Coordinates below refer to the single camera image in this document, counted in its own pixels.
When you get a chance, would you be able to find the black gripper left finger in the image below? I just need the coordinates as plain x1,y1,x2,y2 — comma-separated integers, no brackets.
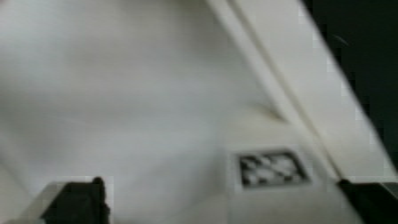
42,177,110,224

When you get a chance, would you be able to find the white U-shaped fence obstacle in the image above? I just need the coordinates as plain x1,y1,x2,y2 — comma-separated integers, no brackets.
227,0,398,184

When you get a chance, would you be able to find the white square tabletop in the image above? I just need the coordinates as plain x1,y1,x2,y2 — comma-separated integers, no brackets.
0,0,351,224

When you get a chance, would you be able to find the white table leg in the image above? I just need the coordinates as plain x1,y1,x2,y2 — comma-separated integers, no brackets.
193,106,362,224

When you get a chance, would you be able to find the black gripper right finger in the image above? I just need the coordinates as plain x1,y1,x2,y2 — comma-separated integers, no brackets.
337,180,398,224

